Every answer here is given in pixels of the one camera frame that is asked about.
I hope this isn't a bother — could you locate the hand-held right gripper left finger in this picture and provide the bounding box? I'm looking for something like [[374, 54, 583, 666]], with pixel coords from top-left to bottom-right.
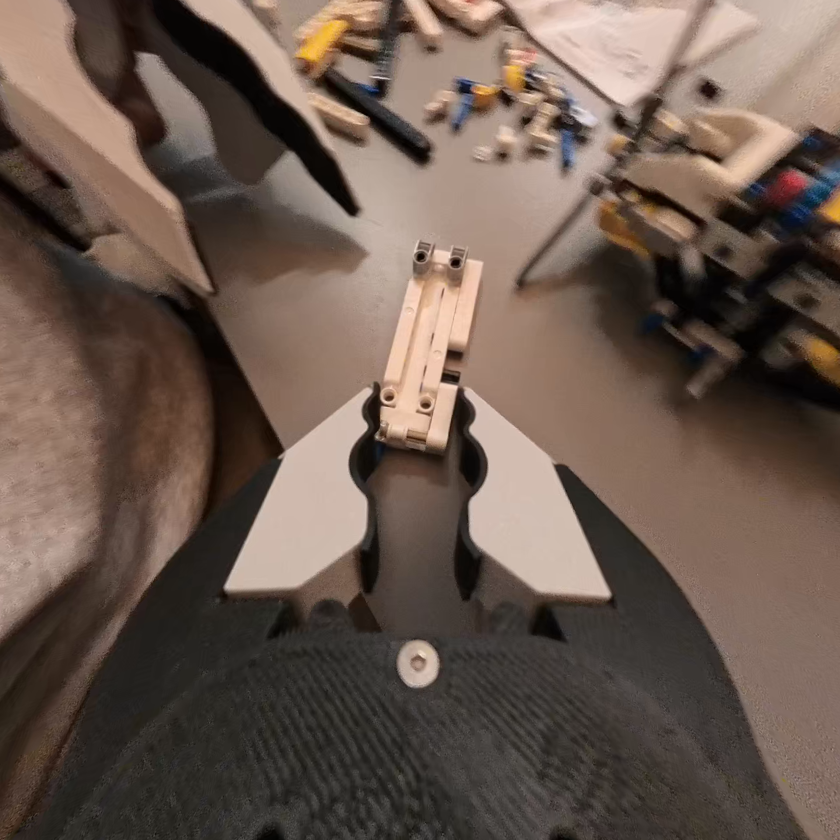
[[223, 386, 382, 601]]

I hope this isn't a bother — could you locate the white lego panel piece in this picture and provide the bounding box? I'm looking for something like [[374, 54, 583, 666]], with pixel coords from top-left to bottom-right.
[[403, 0, 444, 50]]

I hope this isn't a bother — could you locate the yellow lego panel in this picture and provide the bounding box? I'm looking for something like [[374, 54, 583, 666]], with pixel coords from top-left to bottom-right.
[[294, 20, 349, 73]]

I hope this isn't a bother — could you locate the short white lego beam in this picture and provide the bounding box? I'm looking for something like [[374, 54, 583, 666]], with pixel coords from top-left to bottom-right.
[[307, 92, 371, 140]]

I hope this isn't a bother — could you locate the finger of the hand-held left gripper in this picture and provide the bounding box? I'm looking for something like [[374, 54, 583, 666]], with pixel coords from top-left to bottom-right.
[[0, 0, 217, 296], [134, 0, 362, 217]]

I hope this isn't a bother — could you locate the white lego wing assembly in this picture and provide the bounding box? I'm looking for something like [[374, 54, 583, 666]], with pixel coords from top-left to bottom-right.
[[446, 0, 506, 34], [377, 239, 485, 457]]

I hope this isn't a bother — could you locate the pile of small lego pieces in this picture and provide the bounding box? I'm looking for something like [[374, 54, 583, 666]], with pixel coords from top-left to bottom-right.
[[423, 46, 599, 172]]

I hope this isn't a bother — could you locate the zebra-striped lego aeroplane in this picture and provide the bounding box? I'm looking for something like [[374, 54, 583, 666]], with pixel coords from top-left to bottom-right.
[[515, 0, 840, 403]]

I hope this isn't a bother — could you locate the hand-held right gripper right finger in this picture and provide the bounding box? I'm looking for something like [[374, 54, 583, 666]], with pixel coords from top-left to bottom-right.
[[457, 387, 613, 603]]

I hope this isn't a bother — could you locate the lego instruction booklet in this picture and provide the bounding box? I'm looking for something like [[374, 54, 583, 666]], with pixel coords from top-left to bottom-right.
[[505, 0, 759, 106]]

